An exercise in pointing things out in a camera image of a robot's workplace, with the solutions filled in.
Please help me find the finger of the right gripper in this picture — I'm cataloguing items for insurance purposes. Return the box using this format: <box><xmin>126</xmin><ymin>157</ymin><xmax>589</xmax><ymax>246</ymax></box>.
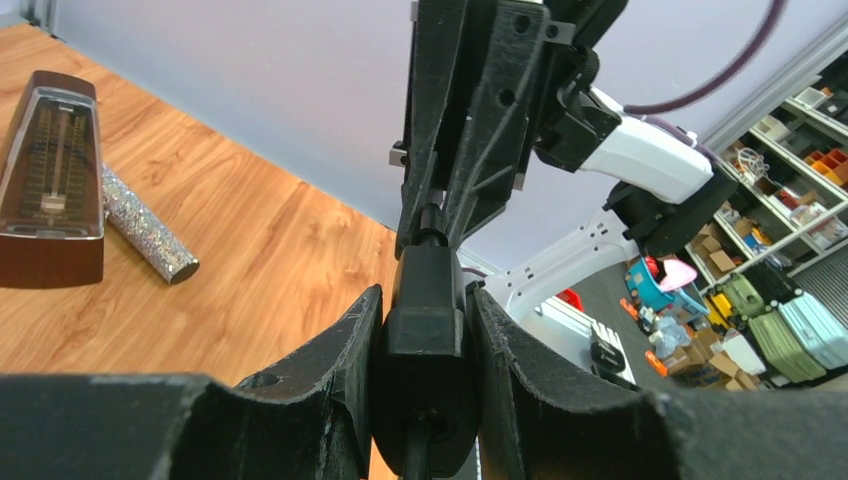
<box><xmin>395</xmin><ymin>0</ymin><xmax>468</xmax><ymax>257</ymax></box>
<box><xmin>443</xmin><ymin>1</ymin><xmax>550</xmax><ymax>249</ymax></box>

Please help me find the black padlock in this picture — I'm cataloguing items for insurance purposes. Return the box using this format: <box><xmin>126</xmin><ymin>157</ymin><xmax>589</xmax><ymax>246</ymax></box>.
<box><xmin>369</xmin><ymin>245</ymin><xmax>480</xmax><ymax>479</ymax></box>

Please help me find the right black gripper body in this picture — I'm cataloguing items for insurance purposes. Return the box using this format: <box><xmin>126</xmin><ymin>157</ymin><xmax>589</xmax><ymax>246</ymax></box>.
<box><xmin>390</xmin><ymin>1</ymin><xmax>627</xmax><ymax>193</ymax></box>

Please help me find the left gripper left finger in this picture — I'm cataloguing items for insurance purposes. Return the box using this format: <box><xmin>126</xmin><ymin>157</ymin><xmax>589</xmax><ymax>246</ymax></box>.
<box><xmin>1</xmin><ymin>285</ymin><xmax>383</xmax><ymax>479</ymax></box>

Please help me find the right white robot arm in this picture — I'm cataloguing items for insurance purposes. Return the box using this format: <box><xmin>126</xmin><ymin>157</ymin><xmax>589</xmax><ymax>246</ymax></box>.
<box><xmin>388</xmin><ymin>1</ymin><xmax>737</xmax><ymax>320</ymax></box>

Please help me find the glittery silver cylinder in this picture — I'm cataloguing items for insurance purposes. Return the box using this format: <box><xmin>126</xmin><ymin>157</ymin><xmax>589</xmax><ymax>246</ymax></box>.
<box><xmin>102</xmin><ymin>165</ymin><xmax>200</xmax><ymax>285</ymax></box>

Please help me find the light blue suitcase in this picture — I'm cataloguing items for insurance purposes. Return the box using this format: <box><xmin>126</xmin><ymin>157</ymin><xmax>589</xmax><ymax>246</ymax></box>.
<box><xmin>778</xmin><ymin>293</ymin><xmax>847</xmax><ymax>370</ymax></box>

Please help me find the green suitcase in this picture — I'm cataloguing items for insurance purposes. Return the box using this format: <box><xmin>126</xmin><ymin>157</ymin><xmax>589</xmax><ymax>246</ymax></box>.
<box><xmin>748</xmin><ymin>310</ymin><xmax>826</xmax><ymax>383</ymax></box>

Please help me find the brown wooden metronome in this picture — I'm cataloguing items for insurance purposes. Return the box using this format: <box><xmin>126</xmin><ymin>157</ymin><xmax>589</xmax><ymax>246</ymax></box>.
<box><xmin>1</xmin><ymin>70</ymin><xmax>105</xmax><ymax>289</ymax></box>

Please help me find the storage shelf rack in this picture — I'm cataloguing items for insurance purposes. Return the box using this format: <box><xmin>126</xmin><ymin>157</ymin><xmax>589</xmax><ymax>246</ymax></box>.
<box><xmin>682</xmin><ymin>86</ymin><xmax>848</xmax><ymax>293</ymax></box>

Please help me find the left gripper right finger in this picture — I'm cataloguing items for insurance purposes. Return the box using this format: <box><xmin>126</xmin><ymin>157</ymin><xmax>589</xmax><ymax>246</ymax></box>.
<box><xmin>472</xmin><ymin>288</ymin><xmax>847</xmax><ymax>479</ymax></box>

